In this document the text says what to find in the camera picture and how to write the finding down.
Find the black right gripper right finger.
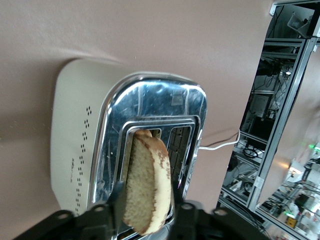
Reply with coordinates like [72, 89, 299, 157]
[169, 189, 271, 240]

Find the white plastic box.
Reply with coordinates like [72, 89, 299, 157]
[286, 9, 316, 38]

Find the slice of bread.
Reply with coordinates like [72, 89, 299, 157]
[122, 128, 173, 236]

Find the chrome and cream toaster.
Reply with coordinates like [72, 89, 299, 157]
[49, 58, 208, 240]

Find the brown table cover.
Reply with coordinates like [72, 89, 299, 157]
[259, 44, 320, 208]
[0, 0, 276, 240]

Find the aluminium frame post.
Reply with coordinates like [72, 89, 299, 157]
[246, 37, 317, 211]

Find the white toaster power cable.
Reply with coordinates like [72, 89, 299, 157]
[198, 129, 241, 152]

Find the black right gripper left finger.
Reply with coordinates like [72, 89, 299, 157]
[12, 181, 125, 240]

